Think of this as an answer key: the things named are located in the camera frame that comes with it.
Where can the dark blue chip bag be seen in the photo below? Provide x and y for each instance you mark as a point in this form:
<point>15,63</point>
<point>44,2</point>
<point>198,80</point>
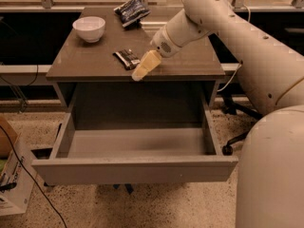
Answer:
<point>131,11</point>

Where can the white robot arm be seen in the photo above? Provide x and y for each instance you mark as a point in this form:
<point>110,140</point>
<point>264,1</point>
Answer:
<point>270,180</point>

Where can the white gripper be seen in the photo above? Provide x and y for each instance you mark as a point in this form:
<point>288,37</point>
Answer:
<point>161,42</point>

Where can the brown cardboard box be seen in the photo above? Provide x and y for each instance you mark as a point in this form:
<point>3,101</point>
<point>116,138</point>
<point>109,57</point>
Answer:
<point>8,138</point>

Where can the black rxbar chocolate bar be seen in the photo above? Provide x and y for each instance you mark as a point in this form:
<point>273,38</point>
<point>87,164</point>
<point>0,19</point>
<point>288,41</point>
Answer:
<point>128,58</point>

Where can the white cardboard box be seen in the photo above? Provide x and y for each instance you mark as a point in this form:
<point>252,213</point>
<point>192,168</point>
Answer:
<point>15,199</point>

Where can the grey drawer cabinet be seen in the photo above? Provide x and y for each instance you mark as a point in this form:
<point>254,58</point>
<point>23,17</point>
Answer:
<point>90,75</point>

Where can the white ceramic bowl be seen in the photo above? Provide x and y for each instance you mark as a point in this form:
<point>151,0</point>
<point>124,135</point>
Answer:
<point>90,28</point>

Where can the open grey top drawer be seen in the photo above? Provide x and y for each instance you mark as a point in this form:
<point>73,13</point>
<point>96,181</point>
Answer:
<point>120,133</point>

